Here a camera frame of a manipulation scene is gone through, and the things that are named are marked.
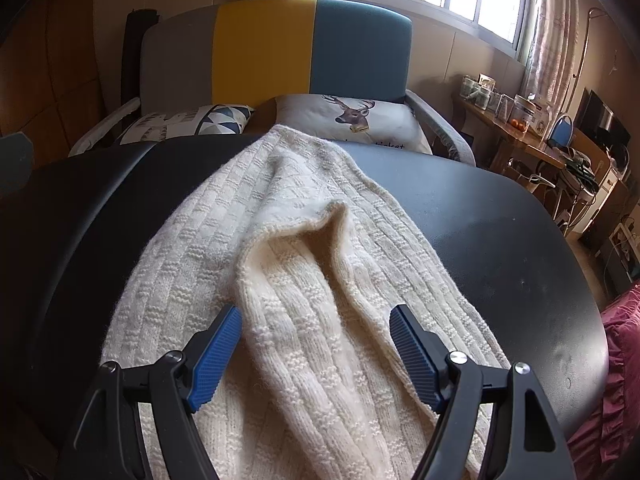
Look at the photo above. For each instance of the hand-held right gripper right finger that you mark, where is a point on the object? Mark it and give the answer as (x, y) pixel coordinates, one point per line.
(412, 355)

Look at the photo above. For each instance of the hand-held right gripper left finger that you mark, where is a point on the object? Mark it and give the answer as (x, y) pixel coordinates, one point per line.
(215, 355)

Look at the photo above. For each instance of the cream knitted sweater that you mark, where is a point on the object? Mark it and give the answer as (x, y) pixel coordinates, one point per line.
(310, 280)

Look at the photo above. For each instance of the triangle print cushion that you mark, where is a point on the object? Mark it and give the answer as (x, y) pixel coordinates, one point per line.
(220, 117)

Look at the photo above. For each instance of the wooden side desk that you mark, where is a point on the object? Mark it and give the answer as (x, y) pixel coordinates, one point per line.
(505, 135)

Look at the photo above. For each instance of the white cabinet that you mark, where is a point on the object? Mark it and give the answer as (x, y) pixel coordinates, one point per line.
(602, 195)

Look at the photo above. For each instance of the oranges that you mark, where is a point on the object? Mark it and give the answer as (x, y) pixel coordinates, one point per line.
(520, 125)

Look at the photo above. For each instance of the deer print cushion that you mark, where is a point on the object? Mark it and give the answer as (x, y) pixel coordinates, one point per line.
(310, 115)

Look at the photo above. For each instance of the blue chair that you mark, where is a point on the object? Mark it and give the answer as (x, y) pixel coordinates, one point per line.
(562, 132)

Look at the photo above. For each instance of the row of glass jars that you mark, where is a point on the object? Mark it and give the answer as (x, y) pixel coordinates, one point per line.
(480, 92)

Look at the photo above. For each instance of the black television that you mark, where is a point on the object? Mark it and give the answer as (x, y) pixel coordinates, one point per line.
(602, 120)

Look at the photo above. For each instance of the grey yellow blue sofa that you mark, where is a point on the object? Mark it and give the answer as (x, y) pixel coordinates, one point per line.
(265, 50)

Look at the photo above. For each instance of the patterned curtain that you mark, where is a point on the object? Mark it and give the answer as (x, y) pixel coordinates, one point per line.
(550, 35)

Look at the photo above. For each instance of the curved metal pole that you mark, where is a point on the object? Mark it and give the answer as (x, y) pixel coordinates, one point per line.
(582, 45)

